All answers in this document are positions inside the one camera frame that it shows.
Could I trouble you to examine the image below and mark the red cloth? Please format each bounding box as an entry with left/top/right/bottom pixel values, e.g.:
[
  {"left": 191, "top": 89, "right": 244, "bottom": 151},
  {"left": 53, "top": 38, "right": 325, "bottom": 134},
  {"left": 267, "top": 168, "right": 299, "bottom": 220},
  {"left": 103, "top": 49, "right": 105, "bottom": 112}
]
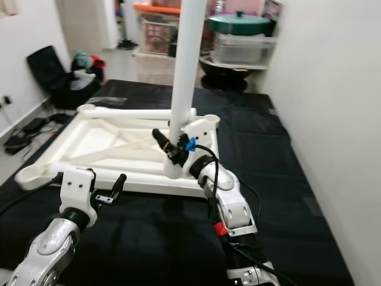
[{"left": 89, "top": 55, "right": 105, "bottom": 75}]

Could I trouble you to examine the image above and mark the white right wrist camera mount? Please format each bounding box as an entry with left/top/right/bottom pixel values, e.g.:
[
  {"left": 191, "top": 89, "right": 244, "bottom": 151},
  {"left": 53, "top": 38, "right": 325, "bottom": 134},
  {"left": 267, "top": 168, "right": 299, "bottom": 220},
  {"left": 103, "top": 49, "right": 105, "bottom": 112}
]
[{"left": 179, "top": 116, "right": 220, "bottom": 176}]

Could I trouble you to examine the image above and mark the white plastic table top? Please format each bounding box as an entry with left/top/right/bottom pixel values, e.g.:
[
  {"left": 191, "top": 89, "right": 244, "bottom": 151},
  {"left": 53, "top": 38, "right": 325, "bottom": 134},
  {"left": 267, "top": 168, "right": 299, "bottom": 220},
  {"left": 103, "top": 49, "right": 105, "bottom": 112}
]
[{"left": 14, "top": 104, "right": 220, "bottom": 198}]

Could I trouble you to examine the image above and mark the black power adapter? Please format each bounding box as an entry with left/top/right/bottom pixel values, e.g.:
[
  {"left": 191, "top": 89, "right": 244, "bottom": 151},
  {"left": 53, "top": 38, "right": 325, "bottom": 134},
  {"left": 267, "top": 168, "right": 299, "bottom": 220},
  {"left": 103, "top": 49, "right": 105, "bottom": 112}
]
[
  {"left": 25, "top": 117, "right": 47, "bottom": 132},
  {"left": 5, "top": 136, "right": 30, "bottom": 153}
]

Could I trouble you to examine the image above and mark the patterned storage box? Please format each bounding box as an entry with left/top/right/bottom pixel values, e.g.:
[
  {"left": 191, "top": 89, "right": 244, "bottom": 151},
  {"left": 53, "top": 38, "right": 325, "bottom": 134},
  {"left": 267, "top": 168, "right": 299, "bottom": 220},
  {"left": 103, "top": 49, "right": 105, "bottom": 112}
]
[{"left": 142, "top": 18, "right": 176, "bottom": 55}]

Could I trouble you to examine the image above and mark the clear tape strip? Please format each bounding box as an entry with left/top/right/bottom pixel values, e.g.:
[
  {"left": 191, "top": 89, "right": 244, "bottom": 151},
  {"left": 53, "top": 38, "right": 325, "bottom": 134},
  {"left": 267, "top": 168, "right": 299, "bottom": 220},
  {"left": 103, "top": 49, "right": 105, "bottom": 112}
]
[{"left": 98, "top": 97, "right": 129, "bottom": 108}]

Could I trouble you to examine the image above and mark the clear plastic storage box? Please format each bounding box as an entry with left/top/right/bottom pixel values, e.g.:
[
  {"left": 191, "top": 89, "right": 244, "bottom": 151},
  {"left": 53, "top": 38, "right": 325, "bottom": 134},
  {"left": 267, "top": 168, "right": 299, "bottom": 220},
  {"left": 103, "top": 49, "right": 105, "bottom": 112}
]
[{"left": 213, "top": 33, "right": 277, "bottom": 65}]

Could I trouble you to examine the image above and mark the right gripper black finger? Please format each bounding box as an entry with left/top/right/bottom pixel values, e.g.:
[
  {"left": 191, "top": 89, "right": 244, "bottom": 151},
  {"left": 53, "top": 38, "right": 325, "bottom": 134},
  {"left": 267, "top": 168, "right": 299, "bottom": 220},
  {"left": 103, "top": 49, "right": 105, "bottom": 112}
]
[{"left": 152, "top": 129, "right": 177, "bottom": 157}]

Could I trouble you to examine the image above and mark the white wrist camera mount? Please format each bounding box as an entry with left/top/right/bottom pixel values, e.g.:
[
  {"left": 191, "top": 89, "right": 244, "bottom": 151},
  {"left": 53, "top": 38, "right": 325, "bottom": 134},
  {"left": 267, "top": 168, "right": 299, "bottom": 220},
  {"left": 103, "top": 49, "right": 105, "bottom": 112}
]
[
  {"left": 179, "top": 116, "right": 220, "bottom": 176},
  {"left": 60, "top": 168, "right": 96, "bottom": 224}
]

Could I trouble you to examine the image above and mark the green pot lid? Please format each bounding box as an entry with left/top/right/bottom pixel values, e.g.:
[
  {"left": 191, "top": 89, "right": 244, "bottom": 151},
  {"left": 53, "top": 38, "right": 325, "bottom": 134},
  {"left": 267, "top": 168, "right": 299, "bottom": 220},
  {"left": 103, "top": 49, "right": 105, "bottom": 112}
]
[{"left": 205, "top": 11, "right": 274, "bottom": 36}]

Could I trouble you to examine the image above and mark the black tablecloth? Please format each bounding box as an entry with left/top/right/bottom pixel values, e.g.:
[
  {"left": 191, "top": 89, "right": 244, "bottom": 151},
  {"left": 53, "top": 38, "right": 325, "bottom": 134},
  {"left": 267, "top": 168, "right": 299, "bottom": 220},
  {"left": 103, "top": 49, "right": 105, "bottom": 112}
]
[{"left": 0, "top": 79, "right": 355, "bottom": 286}]

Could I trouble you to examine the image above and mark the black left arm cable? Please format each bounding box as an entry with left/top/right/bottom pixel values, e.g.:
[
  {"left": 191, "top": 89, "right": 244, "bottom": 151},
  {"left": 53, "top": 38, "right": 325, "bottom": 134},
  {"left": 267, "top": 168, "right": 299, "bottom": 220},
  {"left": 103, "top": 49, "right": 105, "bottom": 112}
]
[{"left": 0, "top": 172, "right": 65, "bottom": 216}]

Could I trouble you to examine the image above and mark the red cable clip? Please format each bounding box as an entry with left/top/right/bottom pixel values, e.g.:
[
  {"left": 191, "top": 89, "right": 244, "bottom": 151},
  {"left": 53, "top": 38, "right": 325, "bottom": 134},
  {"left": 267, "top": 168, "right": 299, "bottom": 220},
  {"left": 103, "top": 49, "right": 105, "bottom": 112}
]
[{"left": 213, "top": 222, "right": 230, "bottom": 237}]

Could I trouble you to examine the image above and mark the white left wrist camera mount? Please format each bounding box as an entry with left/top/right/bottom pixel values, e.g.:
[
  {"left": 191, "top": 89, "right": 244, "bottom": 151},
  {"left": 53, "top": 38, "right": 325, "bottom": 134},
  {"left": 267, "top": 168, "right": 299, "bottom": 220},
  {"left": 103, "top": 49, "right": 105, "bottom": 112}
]
[{"left": 60, "top": 168, "right": 96, "bottom": 224}]

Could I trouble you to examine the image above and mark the orange tray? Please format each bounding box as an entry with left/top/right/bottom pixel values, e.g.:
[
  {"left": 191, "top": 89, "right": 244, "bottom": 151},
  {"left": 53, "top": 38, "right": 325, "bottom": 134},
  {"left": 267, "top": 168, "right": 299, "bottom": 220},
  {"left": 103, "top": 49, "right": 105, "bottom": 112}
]
[{"left": 134, "top": 3, "right": 182, "bottom": 15}]

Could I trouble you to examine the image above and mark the clear plastic bag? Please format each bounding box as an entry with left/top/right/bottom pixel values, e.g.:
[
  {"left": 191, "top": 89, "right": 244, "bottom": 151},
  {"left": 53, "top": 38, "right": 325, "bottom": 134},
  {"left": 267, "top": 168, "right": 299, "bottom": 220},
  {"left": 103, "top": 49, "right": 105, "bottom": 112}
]
[{"left": 68, "top": 73, "right": 96, "bottom": 91}]

